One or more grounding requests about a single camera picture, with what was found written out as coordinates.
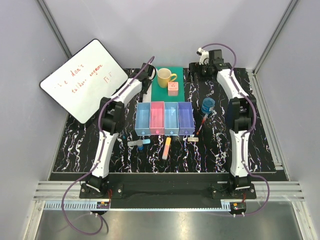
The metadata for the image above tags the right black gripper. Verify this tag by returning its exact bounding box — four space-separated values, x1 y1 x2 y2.
185 62 212 84

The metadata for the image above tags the green book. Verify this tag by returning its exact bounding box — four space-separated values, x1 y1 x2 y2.
151 66 185 102

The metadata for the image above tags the yellow mug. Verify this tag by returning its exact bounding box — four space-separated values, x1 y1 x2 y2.
157 68 178 88

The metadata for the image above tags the pink cube box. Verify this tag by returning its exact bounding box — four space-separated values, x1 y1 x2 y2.
167 81 179 97

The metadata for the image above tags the pink bin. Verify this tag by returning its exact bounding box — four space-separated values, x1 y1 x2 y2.
149 101 165 135

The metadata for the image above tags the light blue bin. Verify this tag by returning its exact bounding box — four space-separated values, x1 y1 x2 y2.
134 102 151 136

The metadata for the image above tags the sky blue bin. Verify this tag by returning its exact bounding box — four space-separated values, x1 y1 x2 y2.
164 102 180 136

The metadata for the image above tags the purple bin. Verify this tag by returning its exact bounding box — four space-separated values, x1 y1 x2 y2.
178 102 195 136

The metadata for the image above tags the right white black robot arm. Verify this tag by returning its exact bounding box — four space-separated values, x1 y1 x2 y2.
189 47 257 199

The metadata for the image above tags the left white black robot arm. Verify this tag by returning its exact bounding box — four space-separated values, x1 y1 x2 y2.
85 63 157 198

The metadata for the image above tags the blue ink bottle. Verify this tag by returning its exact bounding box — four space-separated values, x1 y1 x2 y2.
201 97 216 115

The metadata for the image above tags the red pen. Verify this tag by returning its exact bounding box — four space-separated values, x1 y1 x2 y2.
196 114 208 135

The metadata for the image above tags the grey marker with blue cap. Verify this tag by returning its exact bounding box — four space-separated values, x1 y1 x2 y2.
127 139 151 147

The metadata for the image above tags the orange pink highlighter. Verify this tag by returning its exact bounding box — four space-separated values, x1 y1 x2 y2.
162 136 172 160

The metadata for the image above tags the small white eraser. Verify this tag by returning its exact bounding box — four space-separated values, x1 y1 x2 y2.
187 137 199 142

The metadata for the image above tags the white dry-erase board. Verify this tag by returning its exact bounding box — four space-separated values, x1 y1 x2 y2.
39 39 128 124

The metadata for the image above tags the black marble pattern mat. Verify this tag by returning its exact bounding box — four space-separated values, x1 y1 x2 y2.
48 67 277 174

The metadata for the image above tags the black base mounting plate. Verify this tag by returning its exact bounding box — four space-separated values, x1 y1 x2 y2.
79 173 257 199

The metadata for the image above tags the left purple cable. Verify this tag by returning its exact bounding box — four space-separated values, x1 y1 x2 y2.
60 56 156 236

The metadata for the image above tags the purple cable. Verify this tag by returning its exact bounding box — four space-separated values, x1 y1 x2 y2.
60 56 156 236
198 43 270 217

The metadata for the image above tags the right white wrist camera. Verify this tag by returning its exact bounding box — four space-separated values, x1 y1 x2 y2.
196 47 210 66

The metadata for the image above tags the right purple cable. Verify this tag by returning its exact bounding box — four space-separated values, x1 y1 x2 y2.
198 43 270 217

